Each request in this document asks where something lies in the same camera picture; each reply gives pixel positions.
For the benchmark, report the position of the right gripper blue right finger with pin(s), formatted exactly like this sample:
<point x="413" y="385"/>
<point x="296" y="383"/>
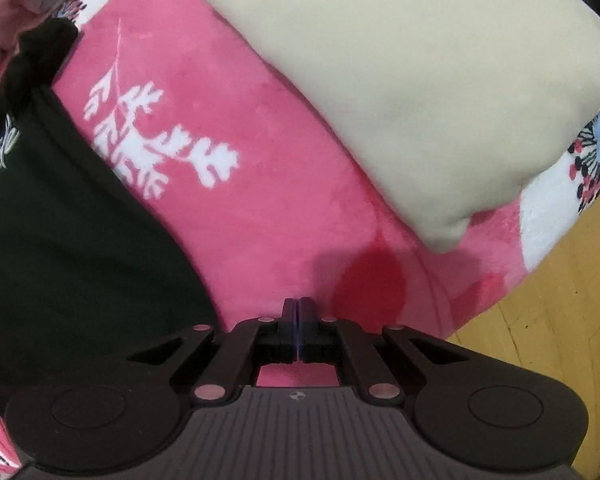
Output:
<point x="344" y="345"/>

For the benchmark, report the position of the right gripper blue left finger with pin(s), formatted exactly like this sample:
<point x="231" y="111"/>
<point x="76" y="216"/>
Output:
<point x="244" y="351"/>

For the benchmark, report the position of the black t-shirt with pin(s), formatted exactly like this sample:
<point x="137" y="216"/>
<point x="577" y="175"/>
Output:
<point x="85" y="269"/>

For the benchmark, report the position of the pink floral bed blanket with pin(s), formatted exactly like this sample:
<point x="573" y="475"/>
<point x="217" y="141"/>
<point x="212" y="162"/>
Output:
<point x="260" y="193"/>

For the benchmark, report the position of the folded cream garment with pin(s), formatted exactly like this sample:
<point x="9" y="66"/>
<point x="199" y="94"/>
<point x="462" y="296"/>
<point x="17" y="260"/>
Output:
<point x="450" y="106"/>

